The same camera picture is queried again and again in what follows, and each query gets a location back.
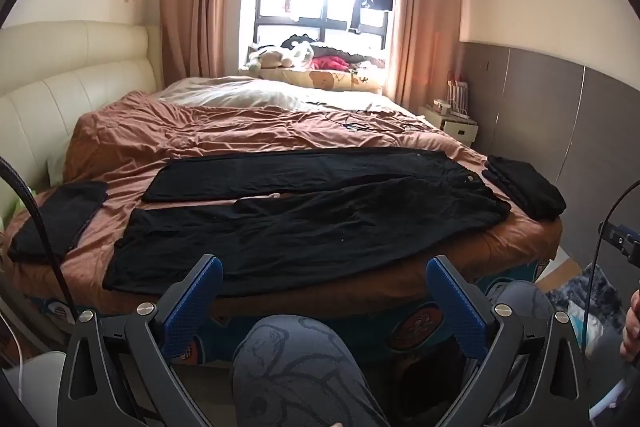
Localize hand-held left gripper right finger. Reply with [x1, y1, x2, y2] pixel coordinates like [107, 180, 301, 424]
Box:
[426, 254, 591, 427]

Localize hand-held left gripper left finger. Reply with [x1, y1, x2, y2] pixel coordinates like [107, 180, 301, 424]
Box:
[57, 254, 224, 427]

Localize black pants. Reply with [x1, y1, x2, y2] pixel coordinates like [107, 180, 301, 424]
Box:
[482, 154, 567, 222]
[102, 147, 512, 298]

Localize black folded pants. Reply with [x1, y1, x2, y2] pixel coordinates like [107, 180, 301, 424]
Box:
[482, 154, 567, 222]

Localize person's right hand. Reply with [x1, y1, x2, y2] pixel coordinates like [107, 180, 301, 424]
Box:
[619, 289, 640, 363]

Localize blue printed bed sheet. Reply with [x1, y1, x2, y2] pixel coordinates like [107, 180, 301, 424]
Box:
[15, 257, 543, 363]

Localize grey blue shaggy rug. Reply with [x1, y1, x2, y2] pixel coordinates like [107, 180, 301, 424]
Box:
[545, 264, 640, 358]

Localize white blue plastic packet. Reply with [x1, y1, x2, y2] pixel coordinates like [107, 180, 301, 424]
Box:
[565, 302, 601, 353]

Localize person's grey printed trousers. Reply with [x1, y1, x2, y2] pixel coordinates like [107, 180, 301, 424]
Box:
[231, 279, 556, 427]

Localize white plastic bin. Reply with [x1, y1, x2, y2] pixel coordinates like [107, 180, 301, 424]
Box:
[0, 349, 66, 408]

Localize white nightstand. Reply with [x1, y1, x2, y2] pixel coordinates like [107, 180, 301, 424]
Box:
[417, 104, 480, 148]

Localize brown blanket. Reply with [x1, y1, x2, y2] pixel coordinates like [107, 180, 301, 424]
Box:
[7, 91, 563, 308]

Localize striped bag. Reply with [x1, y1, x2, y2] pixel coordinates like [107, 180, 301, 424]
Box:
[446, 77, 471, 118]

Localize cream padded headboard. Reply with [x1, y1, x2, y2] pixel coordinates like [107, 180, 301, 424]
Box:
[0, 21, 166, 208]

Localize bear print pillow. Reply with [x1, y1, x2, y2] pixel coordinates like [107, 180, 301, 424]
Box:
[240, 66, 386, 94]

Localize white plush toy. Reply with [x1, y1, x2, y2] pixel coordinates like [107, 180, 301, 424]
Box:
[244, 41, 315, 72]

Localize red cloth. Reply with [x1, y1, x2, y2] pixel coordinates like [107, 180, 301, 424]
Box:
[311, 55, 351, 72]

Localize black ruffled cloth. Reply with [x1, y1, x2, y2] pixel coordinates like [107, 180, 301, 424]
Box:
[280, 34, 386, 62]

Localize black braided cable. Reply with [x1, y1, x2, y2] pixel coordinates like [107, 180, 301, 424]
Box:
[0, 157, 78, 325]
[582, 181, 640, 350]

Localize thin black cables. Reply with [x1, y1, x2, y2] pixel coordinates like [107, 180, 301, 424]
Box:
[305, 99, 426, 132]

